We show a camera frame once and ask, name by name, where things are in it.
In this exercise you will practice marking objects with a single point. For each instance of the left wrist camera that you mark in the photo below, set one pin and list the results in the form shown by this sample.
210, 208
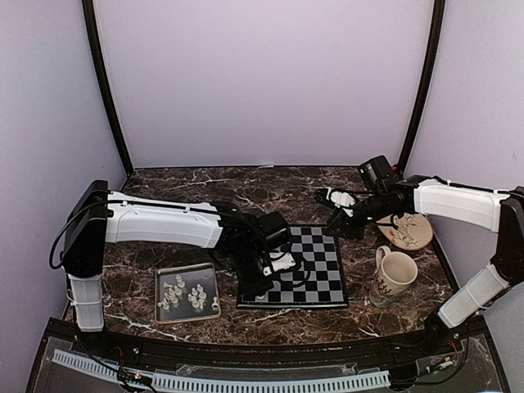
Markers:
279, 261

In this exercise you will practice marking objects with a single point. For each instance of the black frame post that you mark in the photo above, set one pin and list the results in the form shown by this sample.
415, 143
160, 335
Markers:
103, 82
437, 19

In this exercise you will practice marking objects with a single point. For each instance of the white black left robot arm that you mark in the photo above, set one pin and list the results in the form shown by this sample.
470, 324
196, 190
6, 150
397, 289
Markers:
103, 216

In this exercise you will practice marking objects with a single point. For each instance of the black right frame post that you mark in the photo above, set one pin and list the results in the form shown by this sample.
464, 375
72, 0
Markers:
437, 19

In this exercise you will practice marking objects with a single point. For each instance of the white chess piece cluster left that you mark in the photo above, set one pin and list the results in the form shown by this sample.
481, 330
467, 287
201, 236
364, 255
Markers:
173, 300

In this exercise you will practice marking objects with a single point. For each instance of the black grey chessboard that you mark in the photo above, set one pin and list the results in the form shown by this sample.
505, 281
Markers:
317, 282

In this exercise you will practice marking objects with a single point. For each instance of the white slotted cable duct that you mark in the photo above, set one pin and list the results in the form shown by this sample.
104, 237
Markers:
207, 379

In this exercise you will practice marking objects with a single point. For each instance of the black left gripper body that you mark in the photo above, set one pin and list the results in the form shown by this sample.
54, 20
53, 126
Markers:
243, 267

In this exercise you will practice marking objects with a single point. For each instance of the white rook chess piece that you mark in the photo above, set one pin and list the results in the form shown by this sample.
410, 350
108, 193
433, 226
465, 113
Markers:
262, 298

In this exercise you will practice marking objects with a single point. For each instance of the metal tray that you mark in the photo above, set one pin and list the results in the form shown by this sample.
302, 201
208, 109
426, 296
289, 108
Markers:
192, 275

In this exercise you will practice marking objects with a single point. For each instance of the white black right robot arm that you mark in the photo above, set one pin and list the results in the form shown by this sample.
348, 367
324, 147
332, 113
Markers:
483, 225

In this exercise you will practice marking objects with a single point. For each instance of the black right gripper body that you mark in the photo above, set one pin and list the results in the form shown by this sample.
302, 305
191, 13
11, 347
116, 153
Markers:
379, 210

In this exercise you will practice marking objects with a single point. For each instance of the cream floral mug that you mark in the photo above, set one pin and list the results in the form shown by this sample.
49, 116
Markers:
395, 273

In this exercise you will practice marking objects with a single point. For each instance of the white chess piece lying left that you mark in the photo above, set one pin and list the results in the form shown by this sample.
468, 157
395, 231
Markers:
164, 304

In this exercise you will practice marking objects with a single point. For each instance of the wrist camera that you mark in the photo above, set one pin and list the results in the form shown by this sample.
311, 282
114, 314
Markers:
335, 198
279, 261

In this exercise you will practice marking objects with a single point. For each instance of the round wooden bird coaster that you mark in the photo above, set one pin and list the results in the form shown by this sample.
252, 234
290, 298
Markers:
409, 233

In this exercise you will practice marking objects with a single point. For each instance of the white pawn chess piece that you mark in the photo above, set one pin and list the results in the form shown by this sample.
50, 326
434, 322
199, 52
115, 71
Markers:
173, 291

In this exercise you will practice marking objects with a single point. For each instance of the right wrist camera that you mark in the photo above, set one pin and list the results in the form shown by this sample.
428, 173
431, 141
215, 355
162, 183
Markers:
335, 198

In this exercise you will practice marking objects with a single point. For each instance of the black left frame post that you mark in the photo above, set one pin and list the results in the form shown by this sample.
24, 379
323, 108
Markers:
103, 82

